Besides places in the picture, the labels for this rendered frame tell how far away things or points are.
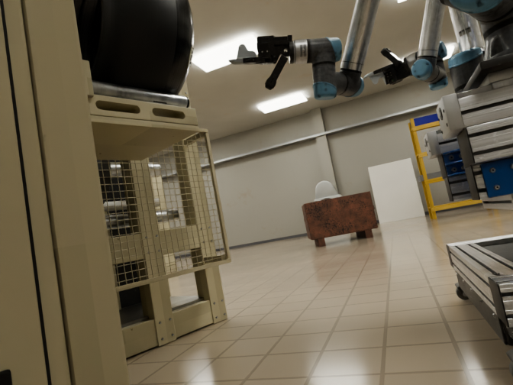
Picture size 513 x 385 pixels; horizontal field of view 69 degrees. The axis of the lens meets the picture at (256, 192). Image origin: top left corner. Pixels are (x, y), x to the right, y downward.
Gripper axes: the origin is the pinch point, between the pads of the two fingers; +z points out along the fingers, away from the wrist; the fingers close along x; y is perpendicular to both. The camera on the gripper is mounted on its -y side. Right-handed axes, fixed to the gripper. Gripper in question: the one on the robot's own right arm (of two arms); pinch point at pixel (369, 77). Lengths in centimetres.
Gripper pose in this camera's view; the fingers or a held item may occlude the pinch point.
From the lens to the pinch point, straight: 200.0
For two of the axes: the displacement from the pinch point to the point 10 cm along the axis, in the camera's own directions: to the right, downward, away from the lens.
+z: -6.8, 2.0, 7.1
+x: 6.8, -2.0, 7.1
